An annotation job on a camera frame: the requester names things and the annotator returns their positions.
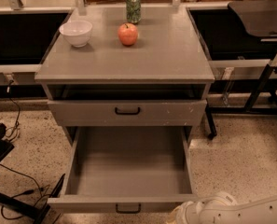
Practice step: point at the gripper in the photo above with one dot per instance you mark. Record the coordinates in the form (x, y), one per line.
(187, 211)

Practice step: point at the grey drawer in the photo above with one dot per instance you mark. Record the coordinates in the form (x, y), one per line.
(127, 113)
(127, 170)

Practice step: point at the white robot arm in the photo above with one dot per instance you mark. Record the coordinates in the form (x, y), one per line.
(222, 208)

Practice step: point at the grey top drawer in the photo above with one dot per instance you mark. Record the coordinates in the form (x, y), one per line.
(127, 113)

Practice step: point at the grey drawer cabinet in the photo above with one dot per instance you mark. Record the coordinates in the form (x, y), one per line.
(166, 62)

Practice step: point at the red apple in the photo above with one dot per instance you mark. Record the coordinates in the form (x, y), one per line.
(127, 34)

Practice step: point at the black stand on left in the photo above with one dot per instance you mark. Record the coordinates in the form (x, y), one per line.
(21, 195)

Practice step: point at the green soda can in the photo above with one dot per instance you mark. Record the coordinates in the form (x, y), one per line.
(133, 11)

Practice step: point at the white bowl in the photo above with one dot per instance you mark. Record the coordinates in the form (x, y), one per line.
(76, 33)

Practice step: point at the black side table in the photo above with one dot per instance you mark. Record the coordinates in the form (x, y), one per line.
(259, 18)

